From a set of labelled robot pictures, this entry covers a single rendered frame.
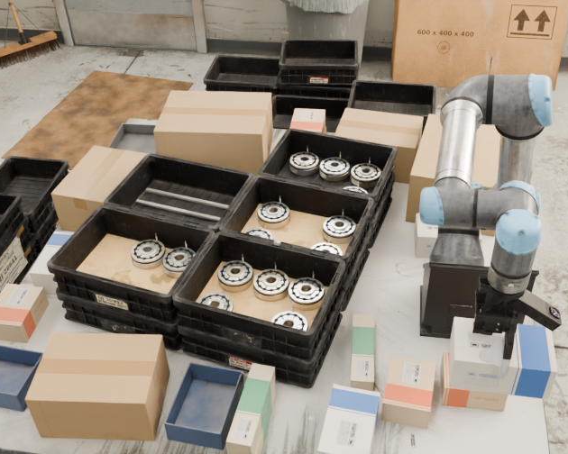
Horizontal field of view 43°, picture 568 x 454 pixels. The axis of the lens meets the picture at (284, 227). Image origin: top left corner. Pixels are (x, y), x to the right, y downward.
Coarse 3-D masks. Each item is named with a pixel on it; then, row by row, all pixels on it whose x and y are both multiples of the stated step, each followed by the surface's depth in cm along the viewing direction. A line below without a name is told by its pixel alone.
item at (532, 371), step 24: (456, 336) 149; (480, 336) 148; (528, 336) 148; (552, 336) 148; (456, 360) 144; (480, 360) 144; (528, 360) 143; (552, 360) 143; (456, 384) 149; (480, 384) 147; (504, 384) 146; (528, 384) 145; (552, 384) 143
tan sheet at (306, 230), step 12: (252, 216) 231; (300, 216) 230; (312, 216) 230; (252, 228) 226; (288, 228) 226; (300, 228) 226; (312, 228) 225; (288, 240) 221; (300, 240) 221; (312, 240) 221; (324, 240) 221
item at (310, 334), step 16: (240, 240) 207; (256, 240) 207; (320, 256) 201; (192, 272) 197; (336, 272) 195; (176, 304) 190; (192, 304) 187; (320, 304) 186; (240, 320) 184; (256, 320) 182; (320, 320) 183; (288, 336) 181; (304, 336) 178
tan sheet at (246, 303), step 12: (216, 276) 210; (204, 288) 206; (216, 288) 206; (252, 288) 205; (240, 300) 202; (252, 300) 202; (288, 300) 201; (240, 312) 198; (252, 312) 198; (264, 312) 198; (276, 312) 198; (300, 312) 198; (312, 312) 198
